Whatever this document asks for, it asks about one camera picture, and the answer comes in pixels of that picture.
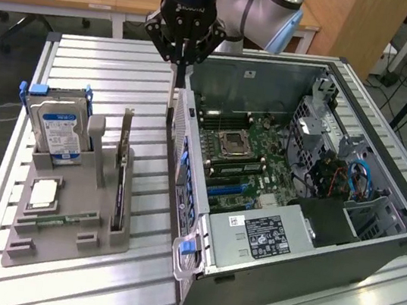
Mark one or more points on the blue case latch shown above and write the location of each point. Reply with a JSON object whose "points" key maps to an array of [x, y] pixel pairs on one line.
{"points": [[186, 249]]}

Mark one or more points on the installed RAM sticks pair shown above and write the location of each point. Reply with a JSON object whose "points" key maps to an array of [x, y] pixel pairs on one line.
{"points": [[235, 168]]}

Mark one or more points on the hard disk in blue caddy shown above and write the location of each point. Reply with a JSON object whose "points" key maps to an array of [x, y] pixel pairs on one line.
{"points": [[59, 127]]}

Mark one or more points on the silver CPU chip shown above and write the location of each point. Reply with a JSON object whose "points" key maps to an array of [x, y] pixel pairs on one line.
{"points": [[44, 194]]}

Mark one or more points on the green motherboard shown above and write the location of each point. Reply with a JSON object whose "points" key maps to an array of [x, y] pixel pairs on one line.
{"points": [[263, 161]]}

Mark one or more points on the wooden cabinet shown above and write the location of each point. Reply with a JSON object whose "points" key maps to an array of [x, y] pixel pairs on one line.
{"points": [[352, 25]]}

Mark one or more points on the black graphics card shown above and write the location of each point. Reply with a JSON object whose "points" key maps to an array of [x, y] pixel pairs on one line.
{"points": [[120, 186]]}

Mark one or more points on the green RAM stick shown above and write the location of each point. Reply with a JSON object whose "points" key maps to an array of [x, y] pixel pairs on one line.
{"points": [[59, 218]]}

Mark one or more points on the black office chair base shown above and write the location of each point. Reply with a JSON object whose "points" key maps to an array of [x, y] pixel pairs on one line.
{"points": [[19, 27]]}

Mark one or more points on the metal disk bay cage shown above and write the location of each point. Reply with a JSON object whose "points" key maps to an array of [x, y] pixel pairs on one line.
{"points": [[311, 138]]}

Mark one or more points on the grey parts rack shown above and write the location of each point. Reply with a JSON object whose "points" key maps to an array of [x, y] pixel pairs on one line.
{"points": [[78, 195]]}

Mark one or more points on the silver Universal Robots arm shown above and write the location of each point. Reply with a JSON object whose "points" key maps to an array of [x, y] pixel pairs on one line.
{"points": [[256, 3]]}

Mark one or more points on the open black PC case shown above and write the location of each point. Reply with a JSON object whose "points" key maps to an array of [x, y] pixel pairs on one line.
{"points": [[284, 279]]}

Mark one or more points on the small silver heat sink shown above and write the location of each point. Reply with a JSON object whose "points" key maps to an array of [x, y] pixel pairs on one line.
{"points": [[267, 200]]}

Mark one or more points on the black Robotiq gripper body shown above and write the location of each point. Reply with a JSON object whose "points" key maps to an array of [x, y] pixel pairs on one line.
{"points": [[189, 1]]}

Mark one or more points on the CPU socket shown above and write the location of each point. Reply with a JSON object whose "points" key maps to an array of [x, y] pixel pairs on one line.
{"points": [[234, 143]]}

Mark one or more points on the wooden desk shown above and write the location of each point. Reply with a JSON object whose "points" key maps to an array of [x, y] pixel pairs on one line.
{"points": [[134, 0]]}

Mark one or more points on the grey power supply unit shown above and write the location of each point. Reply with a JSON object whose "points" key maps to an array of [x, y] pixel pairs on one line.
{"points": [[236, 238]]}

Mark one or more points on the blue expansion slot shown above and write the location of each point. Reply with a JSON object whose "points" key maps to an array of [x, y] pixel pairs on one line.
{"points": [[226, 189]]}

